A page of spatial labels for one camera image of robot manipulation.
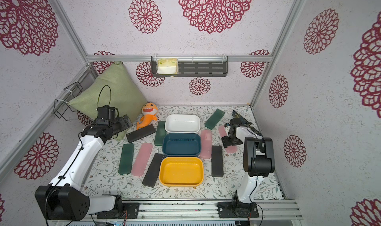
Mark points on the black wire wall rack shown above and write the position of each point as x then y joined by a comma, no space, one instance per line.
61,105

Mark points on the green pencil case by white box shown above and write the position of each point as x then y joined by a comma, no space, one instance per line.
160,133

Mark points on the dark wall shelf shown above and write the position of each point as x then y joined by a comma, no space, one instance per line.
218,68

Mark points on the teal storage box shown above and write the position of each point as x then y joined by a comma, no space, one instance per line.
181,145

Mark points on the pink pencil case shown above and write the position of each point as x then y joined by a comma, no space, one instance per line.
223,134
206,144
142,159

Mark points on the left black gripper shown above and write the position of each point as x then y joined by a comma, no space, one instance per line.
124,124

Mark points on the yellow white sponge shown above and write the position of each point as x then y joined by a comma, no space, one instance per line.
167,66

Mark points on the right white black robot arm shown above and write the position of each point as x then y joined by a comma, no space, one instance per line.
258,157

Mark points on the green pencil case front left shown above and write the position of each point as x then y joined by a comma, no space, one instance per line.
126,159

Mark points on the black pencil case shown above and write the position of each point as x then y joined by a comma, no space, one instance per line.
152,174
217,162
140,133

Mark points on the yellow storage box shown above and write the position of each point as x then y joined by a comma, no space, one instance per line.
181,171

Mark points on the green square pillow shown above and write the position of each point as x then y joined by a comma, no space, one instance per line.
114,87

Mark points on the folded dark floral umbrella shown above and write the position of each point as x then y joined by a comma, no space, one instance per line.
238,114

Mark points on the green pencil case back right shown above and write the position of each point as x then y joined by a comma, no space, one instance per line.
214,119

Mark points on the white storage box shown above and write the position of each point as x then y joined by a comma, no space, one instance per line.
182,123

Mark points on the orange shark plush toy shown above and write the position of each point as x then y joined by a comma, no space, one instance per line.
149,112

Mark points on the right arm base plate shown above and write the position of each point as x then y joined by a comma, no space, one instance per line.
237,210

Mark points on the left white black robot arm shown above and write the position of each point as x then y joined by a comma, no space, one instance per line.
62,198

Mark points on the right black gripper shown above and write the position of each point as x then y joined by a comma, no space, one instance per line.
238,124

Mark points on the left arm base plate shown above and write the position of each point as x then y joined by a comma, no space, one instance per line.
125,211

